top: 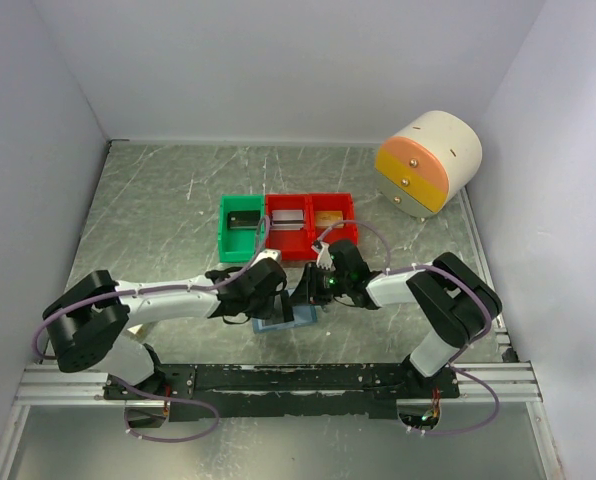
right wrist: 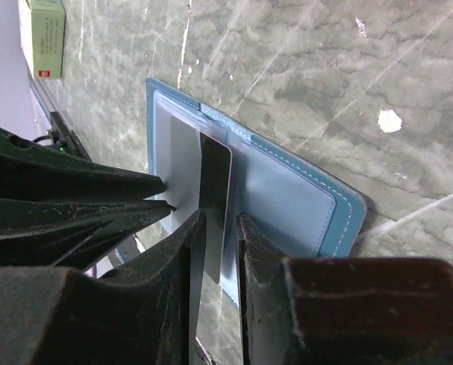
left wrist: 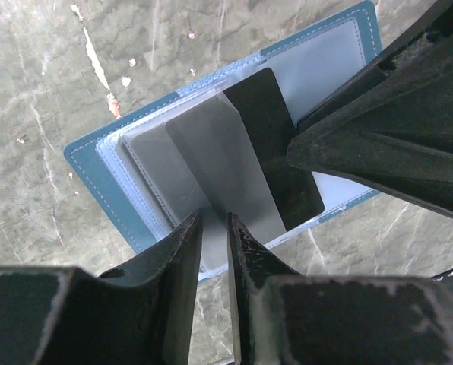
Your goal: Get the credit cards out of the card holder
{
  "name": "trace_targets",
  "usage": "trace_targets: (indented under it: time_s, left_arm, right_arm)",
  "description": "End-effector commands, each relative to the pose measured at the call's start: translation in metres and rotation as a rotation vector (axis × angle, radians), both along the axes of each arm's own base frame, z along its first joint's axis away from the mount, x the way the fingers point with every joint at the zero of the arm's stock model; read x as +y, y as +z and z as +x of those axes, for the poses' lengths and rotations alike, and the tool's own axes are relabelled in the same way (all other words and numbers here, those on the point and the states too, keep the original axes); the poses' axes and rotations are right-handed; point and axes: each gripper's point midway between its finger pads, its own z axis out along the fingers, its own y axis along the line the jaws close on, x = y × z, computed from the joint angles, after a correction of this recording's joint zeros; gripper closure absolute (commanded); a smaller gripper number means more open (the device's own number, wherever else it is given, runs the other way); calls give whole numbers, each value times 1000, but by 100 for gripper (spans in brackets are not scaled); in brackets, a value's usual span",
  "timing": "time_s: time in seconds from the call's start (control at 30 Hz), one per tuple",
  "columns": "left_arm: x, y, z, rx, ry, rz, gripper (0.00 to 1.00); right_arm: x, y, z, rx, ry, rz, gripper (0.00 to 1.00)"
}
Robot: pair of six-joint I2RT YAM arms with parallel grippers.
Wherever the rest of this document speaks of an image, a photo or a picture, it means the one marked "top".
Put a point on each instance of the gold card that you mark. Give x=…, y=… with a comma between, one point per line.
x=326, y=218

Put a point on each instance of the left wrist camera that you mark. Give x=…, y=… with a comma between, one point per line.
x=273, y=254

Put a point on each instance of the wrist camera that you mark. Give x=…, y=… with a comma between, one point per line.
x=273, y=254
x=324, y=259

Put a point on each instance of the blue card holder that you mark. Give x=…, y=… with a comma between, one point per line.
x=303, y=316

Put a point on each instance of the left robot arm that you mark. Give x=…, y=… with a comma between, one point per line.
x=88, y=325

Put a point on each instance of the green plastic bin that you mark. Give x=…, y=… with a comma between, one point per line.
x=237, y=246

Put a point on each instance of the black card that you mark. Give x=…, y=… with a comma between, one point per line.
x=243, y=219

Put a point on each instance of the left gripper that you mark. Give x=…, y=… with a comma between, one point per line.
x=266, y=311

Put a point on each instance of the red plastic bin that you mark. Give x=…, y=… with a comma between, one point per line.
x=294, y=245
x=341, y=201

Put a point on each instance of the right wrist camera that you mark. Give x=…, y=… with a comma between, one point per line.
x=324, y=259

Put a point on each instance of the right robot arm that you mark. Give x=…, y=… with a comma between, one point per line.
x=458, y=304

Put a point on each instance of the round drawer cabinet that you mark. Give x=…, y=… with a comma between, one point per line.
x=425, y=164

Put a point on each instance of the white striped card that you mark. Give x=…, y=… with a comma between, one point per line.
x=287, y=220

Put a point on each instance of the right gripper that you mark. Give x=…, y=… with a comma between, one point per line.
x=307, y=291

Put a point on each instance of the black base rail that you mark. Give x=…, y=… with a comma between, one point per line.
x=259, y=391

